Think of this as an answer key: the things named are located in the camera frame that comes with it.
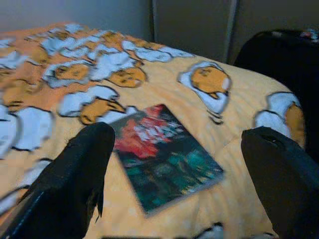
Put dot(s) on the grey wardrobe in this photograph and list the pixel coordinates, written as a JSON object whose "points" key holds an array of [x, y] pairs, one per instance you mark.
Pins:
{"points": [[194, 25]]}

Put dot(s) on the yellow cartoon print blanket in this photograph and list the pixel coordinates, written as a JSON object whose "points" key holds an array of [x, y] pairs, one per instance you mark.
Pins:
{"points": [[169, 87]]}

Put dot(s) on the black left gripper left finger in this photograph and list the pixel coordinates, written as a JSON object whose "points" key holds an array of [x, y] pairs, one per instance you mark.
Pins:
{"points": [[64, 179]]}

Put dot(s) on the red and teal book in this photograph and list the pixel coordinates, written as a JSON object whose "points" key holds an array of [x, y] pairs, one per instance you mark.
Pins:
{"points": [[164, 159]]}

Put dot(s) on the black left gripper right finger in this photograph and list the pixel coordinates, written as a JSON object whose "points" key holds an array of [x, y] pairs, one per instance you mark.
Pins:
{"points": [[289, 184]]}

